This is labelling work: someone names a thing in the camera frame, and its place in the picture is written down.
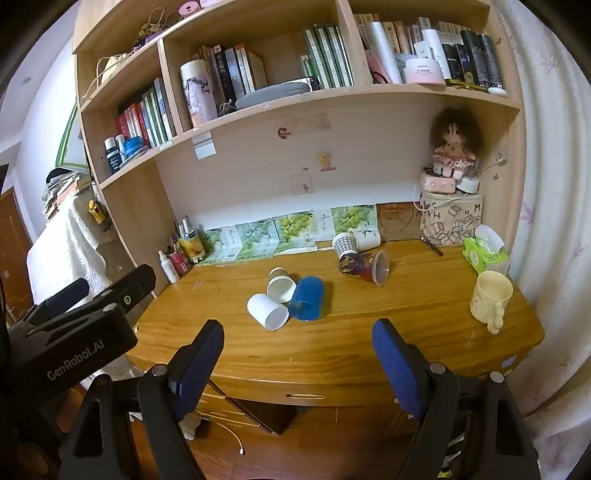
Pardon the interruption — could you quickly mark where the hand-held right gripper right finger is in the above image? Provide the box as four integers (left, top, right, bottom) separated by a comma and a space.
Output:
372, 318, 541, 480

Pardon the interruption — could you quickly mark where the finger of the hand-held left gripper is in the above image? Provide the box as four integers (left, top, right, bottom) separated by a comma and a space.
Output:
34, 280, 91, 320
98, 264, 157, 310

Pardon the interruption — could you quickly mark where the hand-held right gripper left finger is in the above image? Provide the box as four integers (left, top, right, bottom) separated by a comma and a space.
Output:
58, 319, 225, 480

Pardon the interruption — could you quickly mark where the plain white paper cup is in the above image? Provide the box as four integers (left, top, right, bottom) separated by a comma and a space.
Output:
246, 294, 290, 332

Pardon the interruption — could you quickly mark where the dark red patterned cup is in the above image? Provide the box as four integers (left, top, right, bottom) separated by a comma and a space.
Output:
338, 250, 391, 288

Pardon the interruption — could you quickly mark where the blue plastic cup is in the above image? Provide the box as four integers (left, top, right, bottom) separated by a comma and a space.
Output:
288, 276, 325, 322

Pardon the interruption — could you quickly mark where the white cup with brown band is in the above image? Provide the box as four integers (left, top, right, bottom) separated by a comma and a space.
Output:
267, 267, 297, 304

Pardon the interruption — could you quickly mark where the black white checkered cup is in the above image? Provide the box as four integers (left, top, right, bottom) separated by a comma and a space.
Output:
332, 233, 357, 260

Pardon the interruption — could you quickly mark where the white spray bottle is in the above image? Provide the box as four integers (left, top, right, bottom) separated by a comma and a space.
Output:
157, 250, 180, 284

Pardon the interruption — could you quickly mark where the white lace cloth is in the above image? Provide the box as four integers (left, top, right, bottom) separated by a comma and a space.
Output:
26, 196, 116, 305

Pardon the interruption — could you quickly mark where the red can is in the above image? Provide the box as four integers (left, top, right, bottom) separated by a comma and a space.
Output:
167, 244, 192, 277

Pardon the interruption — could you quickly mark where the wooden bookshelf unit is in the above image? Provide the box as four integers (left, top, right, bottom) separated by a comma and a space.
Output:
71, 0, 527, 296

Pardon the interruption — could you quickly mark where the grape painting print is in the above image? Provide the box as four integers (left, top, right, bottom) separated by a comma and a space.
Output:
274, 210, 317, 244
236, 220, 279, 250
201, 227, 238, 257
330, 205, 379, 239

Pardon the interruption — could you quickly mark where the wooden desk drawer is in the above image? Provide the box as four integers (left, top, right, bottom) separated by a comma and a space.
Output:
203, 369, 399, 409

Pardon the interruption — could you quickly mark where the stack of books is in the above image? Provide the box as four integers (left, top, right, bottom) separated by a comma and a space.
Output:
41, 167, 95, 220

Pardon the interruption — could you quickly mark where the cream ceramic mug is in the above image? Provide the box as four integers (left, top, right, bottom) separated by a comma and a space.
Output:
469, 271, 514, 335

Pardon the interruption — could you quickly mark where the black ink bottle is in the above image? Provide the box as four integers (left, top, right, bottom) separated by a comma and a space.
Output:
103, 137, 124, 174

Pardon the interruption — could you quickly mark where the white printed mug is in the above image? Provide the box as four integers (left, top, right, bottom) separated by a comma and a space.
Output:
353, 229, 382, 252

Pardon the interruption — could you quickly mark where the green tissue pack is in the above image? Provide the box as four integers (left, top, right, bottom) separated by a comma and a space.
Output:
462, 224, 510, 274

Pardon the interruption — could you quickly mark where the wooden carved board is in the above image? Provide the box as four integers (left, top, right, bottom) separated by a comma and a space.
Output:
376, 202, 422, 242

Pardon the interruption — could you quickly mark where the green framed picture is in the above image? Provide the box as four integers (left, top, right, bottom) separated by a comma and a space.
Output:
54, 102, 90, 174

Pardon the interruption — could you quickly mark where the patterned cardboard box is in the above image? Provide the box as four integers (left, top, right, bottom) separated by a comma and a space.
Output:
419, 190, 485, 246

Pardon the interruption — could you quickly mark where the row of red green books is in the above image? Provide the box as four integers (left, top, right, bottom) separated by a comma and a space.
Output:
115, 77, 178, 148

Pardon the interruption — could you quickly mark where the white curtain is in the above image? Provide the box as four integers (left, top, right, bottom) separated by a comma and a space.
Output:
489, 0, 591, 480

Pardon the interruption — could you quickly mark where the pink toy device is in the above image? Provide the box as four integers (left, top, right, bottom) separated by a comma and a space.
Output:
419, 168, 459, 195

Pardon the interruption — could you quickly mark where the white pink thermos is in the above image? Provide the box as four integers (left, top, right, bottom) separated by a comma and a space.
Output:
180, 59, 219, 129

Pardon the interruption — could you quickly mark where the brown-haired doll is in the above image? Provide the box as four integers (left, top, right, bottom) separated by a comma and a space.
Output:
429, 106, 482, 179

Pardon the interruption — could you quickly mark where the grey round pad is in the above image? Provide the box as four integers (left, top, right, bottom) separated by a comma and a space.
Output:
235, 80, 313, 110

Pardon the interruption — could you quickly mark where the row of dark books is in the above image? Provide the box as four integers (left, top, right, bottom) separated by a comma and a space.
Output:
191, 43, 269, 108

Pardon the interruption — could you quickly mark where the dried flower basket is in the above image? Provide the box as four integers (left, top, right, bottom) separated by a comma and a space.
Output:
133, 7, 182, 51

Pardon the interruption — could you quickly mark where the pink cream jar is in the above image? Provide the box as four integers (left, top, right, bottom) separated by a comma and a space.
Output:
403, 58, 447, 86

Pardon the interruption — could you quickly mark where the row of black bottles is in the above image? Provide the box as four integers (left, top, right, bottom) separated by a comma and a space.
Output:
441, 30, 506, 90

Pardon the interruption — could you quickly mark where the white lotion bottle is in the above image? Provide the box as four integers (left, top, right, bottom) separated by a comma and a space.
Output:
420, 28, 452, 79

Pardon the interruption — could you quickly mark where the translucent white bottle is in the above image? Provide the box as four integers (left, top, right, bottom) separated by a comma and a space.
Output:
365, 21, 403, 85

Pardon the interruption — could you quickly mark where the row of pale books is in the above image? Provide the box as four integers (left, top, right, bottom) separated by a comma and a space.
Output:
353, 13, 467, 56

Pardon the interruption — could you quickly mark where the white cable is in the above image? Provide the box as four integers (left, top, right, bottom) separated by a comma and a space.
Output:
187, 411, 245, 455

